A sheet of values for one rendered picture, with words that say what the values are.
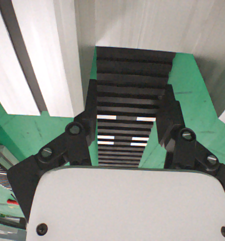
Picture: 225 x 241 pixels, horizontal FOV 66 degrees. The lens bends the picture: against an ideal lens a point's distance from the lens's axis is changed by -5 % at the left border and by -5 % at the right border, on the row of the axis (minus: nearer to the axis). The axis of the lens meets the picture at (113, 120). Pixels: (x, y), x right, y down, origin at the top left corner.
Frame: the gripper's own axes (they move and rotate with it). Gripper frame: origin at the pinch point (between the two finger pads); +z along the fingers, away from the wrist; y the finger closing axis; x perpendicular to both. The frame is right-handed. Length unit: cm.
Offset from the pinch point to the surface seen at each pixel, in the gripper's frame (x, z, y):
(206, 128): -6.3, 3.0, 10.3
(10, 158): -16.4, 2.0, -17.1
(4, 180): -21.4, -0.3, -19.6
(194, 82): 0.8, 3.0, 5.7
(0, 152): -14.2, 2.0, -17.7
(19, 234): -1071, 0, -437
